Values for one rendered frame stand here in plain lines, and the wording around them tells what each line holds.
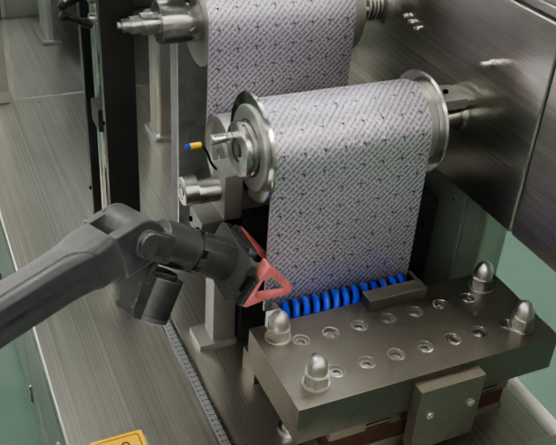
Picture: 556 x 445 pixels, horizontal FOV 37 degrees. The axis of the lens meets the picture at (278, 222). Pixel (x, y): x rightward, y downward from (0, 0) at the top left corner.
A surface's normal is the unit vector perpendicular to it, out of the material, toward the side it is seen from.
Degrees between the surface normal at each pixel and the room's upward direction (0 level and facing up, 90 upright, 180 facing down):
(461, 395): 90
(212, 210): 0
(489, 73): 90
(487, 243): 90
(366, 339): 0
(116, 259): 80
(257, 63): 92
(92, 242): 12
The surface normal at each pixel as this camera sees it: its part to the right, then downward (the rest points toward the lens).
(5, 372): 0.06, -0.83
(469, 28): -0.91, 0.18
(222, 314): 0.40, 0.53
